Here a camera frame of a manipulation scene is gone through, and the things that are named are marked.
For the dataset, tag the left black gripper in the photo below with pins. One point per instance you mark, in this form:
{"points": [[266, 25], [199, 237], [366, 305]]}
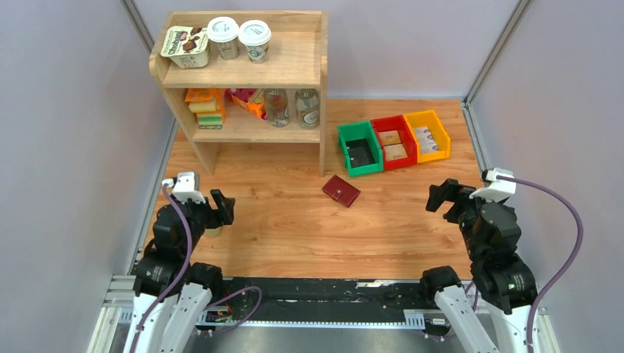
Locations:
{"points": [[224, 215]]}

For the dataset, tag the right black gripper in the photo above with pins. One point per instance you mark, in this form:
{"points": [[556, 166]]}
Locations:
{"points": [[449, 190]]}

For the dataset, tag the red leather card holder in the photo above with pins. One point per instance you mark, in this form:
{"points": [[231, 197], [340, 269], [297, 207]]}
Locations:
{"points": [[341, 191]]}

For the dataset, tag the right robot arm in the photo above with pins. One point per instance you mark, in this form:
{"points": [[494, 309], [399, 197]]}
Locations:
{"points": [[490, 231]]}

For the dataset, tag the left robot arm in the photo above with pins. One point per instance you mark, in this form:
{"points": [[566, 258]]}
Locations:
{"points": [[169, 290]]}

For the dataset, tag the small clear squeeze bottle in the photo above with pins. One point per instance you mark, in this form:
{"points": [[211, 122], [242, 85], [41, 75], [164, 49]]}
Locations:
{"points": [[212, 232]]}

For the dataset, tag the white packet in yellow bin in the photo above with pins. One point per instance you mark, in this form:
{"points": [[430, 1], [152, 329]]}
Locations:
{"points": [[426, 140]]}

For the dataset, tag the cardboard pieces in red bin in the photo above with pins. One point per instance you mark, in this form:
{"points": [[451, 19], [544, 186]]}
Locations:
{"points": [[392, 145]]}

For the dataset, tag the yellow plastic bin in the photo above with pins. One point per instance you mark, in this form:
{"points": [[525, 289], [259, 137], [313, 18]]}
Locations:
{"points": [[431, 120]]}

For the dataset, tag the red plastic bin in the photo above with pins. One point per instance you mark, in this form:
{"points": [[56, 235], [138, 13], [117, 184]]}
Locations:
{"points": [[398, 123]]}

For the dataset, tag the green plastic bin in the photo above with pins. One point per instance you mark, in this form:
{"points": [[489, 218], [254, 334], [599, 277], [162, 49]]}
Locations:
{"points": [[361, 149]]}

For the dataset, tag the orange snack box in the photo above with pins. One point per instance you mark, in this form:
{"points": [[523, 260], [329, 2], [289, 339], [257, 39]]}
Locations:
{"points": [[250, 99]]}

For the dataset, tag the left clear glass bottle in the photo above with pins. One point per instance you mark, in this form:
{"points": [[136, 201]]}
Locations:
{"points": [[276, 106]]}

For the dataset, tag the clear glass bottle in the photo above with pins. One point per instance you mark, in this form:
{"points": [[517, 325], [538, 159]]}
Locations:
{"points": [[307, 108], [276, 106]]}

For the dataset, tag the wooden two-tier shelf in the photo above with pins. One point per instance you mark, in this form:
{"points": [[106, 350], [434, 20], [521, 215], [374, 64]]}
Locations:
{"points": [[297, 60]]}

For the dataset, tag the right clear glass bottle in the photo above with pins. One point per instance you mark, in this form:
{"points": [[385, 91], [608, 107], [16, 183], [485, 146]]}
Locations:
{"points": [[307, 108]]}

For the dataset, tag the Chobani yogurt tub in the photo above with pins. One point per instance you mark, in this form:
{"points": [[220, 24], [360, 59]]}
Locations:
{"points": [[186, 46]]}

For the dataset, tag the right white-lidded paper cup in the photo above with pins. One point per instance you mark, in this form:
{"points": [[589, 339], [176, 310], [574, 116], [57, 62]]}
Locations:
{"points": [[255, 36]]}

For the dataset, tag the white-lidded paper cup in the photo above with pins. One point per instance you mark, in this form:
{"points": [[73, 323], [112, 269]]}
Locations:
{"points": [[223, 31], [255, 36]]}

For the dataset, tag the left white-lidded paper cup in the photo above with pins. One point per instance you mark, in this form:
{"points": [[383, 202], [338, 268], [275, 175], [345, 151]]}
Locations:
{"points": [[223, 31]]}

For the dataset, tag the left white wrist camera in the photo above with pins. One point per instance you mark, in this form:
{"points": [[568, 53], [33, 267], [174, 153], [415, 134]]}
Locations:
{"points": [[185, 187]]}

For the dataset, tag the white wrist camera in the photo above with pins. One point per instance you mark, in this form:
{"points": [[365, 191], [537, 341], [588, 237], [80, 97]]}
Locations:
{"points": [[496, 188], [185, 187]]}

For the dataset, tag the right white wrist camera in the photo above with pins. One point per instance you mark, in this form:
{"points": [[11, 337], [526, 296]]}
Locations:
{"points": [[496, 188]]}

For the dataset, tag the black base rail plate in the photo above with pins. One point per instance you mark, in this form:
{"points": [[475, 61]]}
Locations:
{"points": [[326, 303]]}

